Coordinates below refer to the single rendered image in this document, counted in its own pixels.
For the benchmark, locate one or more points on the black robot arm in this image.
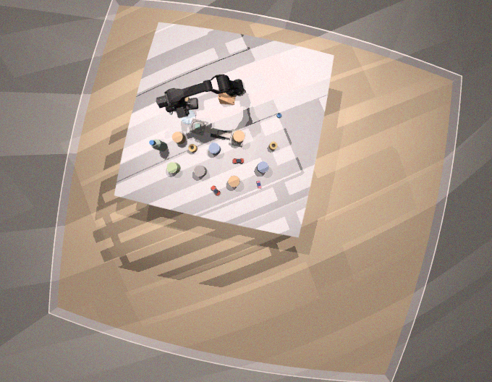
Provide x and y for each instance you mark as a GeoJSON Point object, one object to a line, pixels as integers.
{"type": "Point", "coordinates": [173, 97]}

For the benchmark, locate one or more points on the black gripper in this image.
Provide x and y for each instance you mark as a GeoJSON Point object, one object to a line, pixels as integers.
{"type": "Point", "coordinates": [192, 104]}

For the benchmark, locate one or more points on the pale green cylinder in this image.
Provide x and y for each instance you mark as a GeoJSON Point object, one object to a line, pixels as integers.
{"type": "Point", "coordinates": [173, 167]}

